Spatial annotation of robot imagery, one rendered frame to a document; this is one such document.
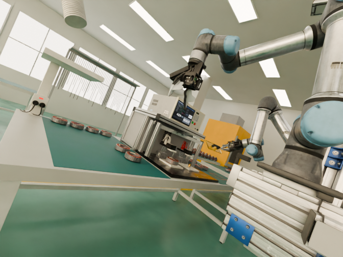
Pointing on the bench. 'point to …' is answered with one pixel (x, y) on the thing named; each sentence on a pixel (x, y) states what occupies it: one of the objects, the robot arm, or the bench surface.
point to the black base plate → (184, 174)
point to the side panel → (133, 129)
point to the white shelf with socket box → (56, 62)
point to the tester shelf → (168, 122)
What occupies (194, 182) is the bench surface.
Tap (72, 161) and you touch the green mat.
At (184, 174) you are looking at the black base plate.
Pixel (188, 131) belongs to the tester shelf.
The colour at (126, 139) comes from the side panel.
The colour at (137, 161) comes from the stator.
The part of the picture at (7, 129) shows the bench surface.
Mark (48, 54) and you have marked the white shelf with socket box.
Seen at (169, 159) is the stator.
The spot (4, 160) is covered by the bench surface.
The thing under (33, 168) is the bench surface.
